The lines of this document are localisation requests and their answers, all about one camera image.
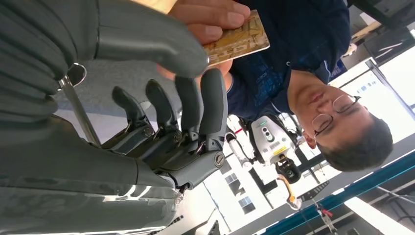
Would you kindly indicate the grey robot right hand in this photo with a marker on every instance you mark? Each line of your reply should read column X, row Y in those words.
column 81, row 168

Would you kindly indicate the person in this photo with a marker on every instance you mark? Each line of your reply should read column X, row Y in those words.
column 291, row 32

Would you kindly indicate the white humanoid robot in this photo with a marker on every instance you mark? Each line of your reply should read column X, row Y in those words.
column 270, row 142

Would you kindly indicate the eyeglasses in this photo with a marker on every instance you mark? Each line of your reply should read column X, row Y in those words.
column 343, row 103

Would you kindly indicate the teal metal beam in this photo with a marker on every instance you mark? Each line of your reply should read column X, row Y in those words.
column 373, row 181

